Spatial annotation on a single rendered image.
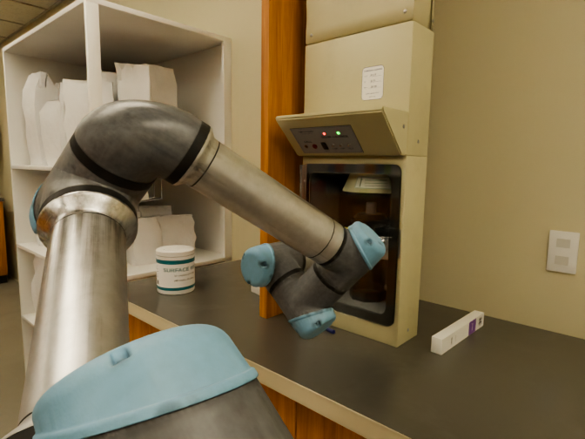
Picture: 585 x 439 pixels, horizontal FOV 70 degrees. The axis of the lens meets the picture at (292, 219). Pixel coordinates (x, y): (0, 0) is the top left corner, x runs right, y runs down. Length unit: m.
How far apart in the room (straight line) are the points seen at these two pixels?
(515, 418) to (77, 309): 0.75
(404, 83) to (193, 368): 0.89
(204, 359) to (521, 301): 1.25
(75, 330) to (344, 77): 0.90
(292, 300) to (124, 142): 0.38
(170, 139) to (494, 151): 1.05
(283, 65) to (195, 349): 1.06
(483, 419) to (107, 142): 0.76
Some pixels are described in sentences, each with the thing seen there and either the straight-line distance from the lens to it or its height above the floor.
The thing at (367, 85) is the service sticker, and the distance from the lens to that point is 1.09.
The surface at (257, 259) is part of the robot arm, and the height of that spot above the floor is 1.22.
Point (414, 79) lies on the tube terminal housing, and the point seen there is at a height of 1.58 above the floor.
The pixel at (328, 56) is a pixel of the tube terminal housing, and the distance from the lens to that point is 1.18.
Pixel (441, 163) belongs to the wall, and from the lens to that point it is 1.44.
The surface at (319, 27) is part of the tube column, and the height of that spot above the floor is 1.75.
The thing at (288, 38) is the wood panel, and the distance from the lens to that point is 1.27.
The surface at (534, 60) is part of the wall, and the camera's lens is 1.40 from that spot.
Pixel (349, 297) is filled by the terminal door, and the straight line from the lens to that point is 1.12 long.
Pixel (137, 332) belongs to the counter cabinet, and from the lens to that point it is 1.51.
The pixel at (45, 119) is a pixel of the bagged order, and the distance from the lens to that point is 2.41.
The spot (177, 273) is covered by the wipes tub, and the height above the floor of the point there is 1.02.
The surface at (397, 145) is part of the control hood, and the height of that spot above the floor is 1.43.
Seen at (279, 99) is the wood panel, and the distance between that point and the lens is 1.20.
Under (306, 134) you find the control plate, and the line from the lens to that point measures 1.08.
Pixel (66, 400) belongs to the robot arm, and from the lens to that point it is 0.24.
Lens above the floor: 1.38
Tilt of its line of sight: 7 degrees down
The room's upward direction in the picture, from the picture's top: 1 degrees clockwise
